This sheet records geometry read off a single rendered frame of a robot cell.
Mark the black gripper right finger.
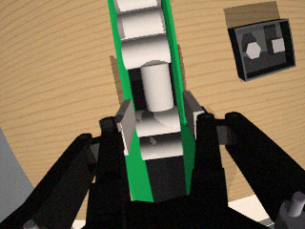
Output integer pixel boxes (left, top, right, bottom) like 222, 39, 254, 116
182, 91, 305, 229

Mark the black shallow tray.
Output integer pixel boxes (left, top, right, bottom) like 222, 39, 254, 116
227, 19, 296, 82

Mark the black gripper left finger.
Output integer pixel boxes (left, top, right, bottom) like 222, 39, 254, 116
0, 99, 136, 229

